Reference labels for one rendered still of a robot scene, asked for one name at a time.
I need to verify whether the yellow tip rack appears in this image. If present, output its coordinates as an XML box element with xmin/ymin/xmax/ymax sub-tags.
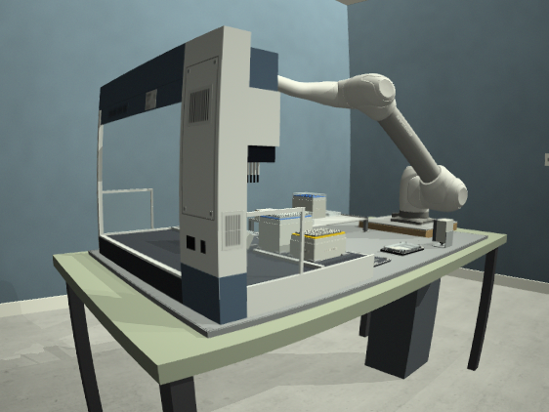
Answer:
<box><xmin>304</xmin><ymin>227</ymin><xmax>346</xmax><ymax>261</ymax></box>

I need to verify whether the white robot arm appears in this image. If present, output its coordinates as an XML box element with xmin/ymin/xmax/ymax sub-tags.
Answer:
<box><xmin>278</xmin><ymin>73</ymin><xmax>468</xmax><ymax>226</ymax></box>

